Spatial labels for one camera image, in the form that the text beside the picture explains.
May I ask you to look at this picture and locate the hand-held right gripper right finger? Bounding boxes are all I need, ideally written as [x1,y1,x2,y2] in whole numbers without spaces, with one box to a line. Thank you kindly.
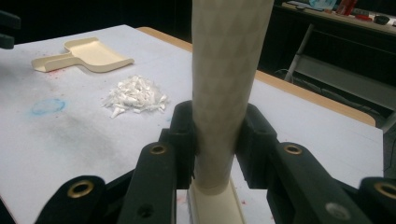
[234,103,279,190]

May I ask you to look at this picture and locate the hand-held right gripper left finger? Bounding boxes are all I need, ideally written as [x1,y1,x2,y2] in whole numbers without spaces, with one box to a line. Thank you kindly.
[159,100,198,190]

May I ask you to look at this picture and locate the cream plastic brush handle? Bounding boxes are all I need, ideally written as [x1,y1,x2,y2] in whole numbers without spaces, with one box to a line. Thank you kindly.
[187,0,276,224]

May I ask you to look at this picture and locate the pile of white paper scraps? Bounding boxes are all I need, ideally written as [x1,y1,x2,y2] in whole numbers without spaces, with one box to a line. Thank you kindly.
[101,75,170,119]

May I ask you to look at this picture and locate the cream plastic dustpan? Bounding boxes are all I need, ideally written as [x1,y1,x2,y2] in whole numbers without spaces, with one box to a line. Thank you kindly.
[31,36,135,75]

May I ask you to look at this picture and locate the white metal stand leg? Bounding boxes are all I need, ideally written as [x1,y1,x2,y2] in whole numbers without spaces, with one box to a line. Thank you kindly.
[284,23,316,83]

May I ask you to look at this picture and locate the grey board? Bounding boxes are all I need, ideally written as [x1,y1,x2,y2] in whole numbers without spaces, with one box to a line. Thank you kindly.
[293,55,396,111]

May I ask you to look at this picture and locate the white table sheet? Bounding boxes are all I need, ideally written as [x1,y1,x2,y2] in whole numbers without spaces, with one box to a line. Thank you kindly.
[0,24,385,224]

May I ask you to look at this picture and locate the long background desk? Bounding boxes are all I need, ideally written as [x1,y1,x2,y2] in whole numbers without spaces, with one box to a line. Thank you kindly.
[274,1,396,35]

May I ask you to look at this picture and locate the light blue object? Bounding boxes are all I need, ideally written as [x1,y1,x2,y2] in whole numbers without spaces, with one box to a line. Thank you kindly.
[309,0,338,10]

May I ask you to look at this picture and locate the red object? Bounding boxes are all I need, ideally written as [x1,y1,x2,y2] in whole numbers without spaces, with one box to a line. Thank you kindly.
[335,0,358,17]

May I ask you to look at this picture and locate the black bowl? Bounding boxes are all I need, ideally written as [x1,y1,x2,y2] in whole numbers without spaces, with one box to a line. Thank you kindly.
[373,14,391,26]

